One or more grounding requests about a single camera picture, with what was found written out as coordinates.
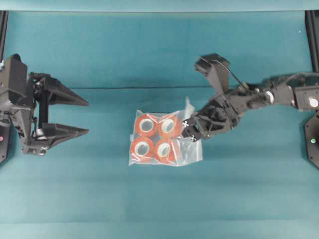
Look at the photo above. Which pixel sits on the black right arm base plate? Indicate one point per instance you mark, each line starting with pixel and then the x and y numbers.
pixel 311 131

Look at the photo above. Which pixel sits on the red tape roll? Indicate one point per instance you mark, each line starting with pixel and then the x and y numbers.
pixel 141 149
pixel 170 127
pixel 146 125
pixel 163 152

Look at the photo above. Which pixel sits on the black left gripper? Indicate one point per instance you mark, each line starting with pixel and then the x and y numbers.
pixel 29 116

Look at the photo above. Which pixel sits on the black left frame rail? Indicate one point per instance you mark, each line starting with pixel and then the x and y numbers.
pixel 3 29

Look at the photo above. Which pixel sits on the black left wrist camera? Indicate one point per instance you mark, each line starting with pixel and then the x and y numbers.
pixel 13 77

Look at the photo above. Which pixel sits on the black right frame rail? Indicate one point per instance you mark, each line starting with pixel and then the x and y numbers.
pixel 312 29

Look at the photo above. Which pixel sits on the black frame rail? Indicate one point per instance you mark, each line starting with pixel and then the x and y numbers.
pixel 3 29
pixel 312 29

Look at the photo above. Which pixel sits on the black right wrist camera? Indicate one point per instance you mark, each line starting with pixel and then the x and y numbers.
pixel 214 68

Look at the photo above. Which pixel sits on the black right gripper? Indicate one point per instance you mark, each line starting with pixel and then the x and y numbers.
pixel 220 115

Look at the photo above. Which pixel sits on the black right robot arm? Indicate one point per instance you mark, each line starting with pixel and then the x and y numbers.
pixel 299 90

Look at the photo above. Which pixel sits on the clear zip bag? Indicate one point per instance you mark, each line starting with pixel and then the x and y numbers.
pixel 186 152

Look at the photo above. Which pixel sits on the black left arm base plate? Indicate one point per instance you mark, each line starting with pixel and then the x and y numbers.
pixel 5 128

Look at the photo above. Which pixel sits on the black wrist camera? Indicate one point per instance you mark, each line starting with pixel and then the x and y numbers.
pixel 214 68
pixel 13 77

